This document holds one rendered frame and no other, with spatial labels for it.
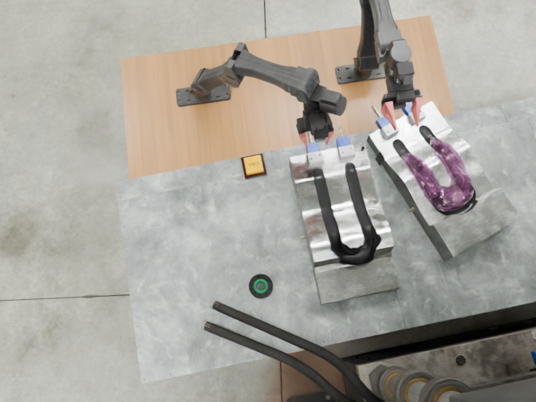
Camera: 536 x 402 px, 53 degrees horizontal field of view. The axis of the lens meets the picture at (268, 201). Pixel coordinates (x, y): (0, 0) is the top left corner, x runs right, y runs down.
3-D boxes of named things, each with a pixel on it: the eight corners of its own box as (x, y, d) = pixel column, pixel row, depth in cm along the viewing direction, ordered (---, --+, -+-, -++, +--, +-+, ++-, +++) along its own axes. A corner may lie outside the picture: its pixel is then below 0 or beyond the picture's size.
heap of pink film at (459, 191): (395, 157, 183) (400, 149, 176) (439, 133, 185) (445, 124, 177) (436, 222, 177) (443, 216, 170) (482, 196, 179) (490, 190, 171)
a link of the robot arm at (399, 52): (420, 59, 144) (411, 20, 147) (388, 64, 144) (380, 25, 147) (411, 78, 156) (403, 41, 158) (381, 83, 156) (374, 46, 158)
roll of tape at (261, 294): (263, 304, 178) (262, 303, 175) (244, 289, 180) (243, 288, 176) (277, 285, 180) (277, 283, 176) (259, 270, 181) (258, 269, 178)
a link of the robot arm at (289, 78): (320, 68, 148) (227, 37, 158) (305, 95, 146) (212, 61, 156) (324, 91, 160) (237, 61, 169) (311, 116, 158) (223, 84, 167)
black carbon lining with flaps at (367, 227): (310, 171, 182) (311, 163, 173) (356, 163, 182) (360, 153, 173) (333, 271, 173) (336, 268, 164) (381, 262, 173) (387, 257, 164)
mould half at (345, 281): (289, 165, 190) (289, 152, 177) (360, 151, 191) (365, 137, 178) (321, 305, 177) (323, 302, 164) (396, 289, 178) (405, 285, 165)
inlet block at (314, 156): (301, 133, 187) (301, 127, 181) (314, 131, 187) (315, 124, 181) (309, 168, 183) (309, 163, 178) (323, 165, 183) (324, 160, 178)
